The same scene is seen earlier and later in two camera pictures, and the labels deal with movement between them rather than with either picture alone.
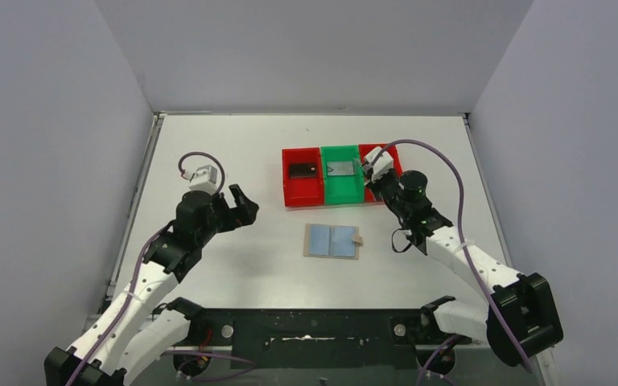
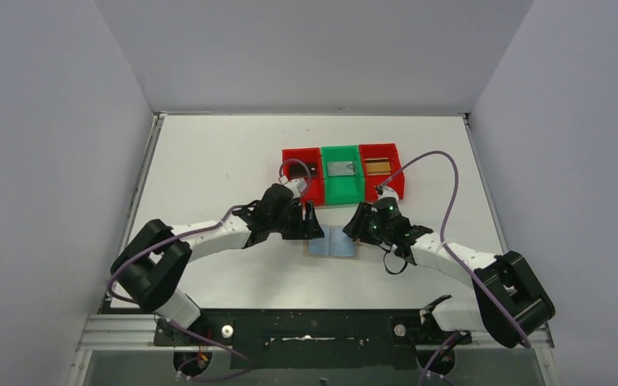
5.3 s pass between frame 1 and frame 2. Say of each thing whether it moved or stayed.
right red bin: stayed
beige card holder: stayed
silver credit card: stayed
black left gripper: moved
